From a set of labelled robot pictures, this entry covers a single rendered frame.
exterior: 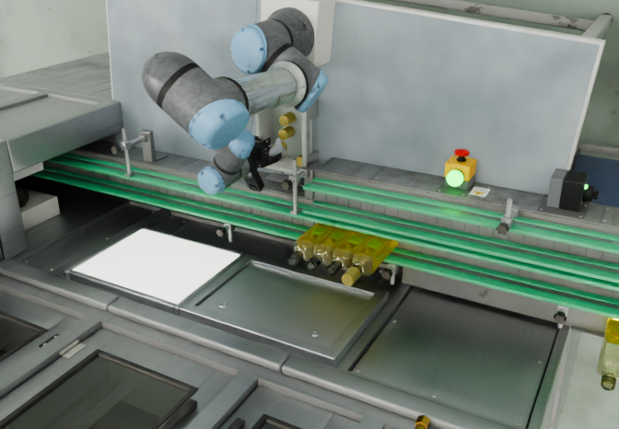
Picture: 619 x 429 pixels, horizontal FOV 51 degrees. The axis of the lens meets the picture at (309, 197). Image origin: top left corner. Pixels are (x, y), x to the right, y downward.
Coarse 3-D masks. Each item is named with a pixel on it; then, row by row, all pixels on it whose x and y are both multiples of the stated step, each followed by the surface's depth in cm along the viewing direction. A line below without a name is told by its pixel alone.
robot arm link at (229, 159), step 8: (240, 136) 165; (248, 136) 167; (232, 144) 165; (240, 144) 164; (248, 144) 165; (216, 152) 169; (224, 152) 167; (232, 152) 166; (240, 152) 166; (248, 152) 167; (216, 160) 170; (224, 160) 168; (232, 160) 167; (240, 160) 168; (224, 168) 169; (232, 168) 169
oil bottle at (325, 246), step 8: (328, 232) 182; (336, 232) 182; (344, 232) 182; (320, 240) 178; (328, 240) 178; (336, 240) 178; (320, 248) 175; (328, 248) 174; (328, 256) 174; (328, 264) 176
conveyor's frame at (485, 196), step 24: (96, 144) 244; (168, 168) 220; (192, 168) 219; (336, 168) 192; (360, 168) 192; (384, 168) 192; (264, 192) 203; (288, 192) 200; (408, 192) 179; (432, 192) 176; (480, 192) 175; (504, 192) 175; (528, 192) 175; (528, 216) 165; (552, 216) 162; (600, 216) 161
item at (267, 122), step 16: (272, 112) 204; (304, 112) 190; (256, 128) 201; (272, 128) 206; (304, 128) 192; (272, 144) 208; (288, 144) 206; (304, 144) 194; (288, 160) 206; (304, 160) 196
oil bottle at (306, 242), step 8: (320, 224) 188; (312, 232) 183; (320, 232) 183; (296, 240) 179; (304, 240) 179; (312, 240) 178; (296, 248) 178; (304, 248) 177; (312, 248) 177; (312, 256) 178
